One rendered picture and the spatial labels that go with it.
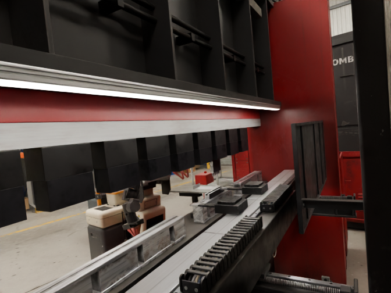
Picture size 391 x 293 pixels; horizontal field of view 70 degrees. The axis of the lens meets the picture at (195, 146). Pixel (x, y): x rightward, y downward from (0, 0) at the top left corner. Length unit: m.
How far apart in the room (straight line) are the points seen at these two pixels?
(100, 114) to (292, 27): 1.85
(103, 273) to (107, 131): 0.44
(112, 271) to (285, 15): 2.13
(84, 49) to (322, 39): 1.87
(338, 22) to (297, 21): 6.55
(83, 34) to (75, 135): 0.27
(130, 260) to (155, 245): 0.14
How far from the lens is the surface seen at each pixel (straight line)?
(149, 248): 1.13
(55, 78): 0.59
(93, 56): 0.86
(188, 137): 1.31
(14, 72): 0.55
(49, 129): 0.81
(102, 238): 2.29
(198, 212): 1.46
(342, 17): 9.00
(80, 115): 0.87
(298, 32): 2.43
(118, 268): 1.02
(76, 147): 0.85
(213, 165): 1.59
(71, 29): 0.84
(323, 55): 2.37
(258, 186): 1.52
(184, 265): 0.82
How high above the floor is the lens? 1.34
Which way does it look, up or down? 3 degrees down
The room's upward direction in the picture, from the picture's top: 5 degrees counter-clockwise
